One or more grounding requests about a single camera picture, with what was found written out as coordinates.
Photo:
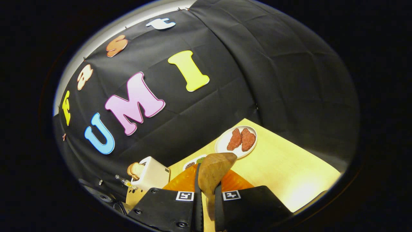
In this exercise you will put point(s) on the white toaster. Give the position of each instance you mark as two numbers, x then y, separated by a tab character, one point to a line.
154	175

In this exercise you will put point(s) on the red meat piece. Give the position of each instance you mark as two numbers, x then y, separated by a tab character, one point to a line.
248	139
235	139

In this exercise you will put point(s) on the white divided grain dish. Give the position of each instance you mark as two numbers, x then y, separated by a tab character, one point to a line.
190	164

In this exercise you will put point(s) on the wooden spoon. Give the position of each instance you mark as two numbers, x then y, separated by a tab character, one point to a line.
212	170

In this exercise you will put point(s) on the white round plate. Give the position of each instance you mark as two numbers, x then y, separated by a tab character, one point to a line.
222	143

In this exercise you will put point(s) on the toast slice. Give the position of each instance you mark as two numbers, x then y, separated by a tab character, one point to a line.
135	170

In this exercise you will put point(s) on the black backdrop cloth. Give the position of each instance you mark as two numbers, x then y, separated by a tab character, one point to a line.
257	64

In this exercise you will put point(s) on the small glass bottle yellow label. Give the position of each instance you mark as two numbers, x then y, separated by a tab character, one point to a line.
127	182

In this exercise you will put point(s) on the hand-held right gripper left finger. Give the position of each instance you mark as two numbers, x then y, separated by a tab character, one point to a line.
170	209

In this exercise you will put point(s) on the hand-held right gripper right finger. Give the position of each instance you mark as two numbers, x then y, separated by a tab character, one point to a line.
248	209

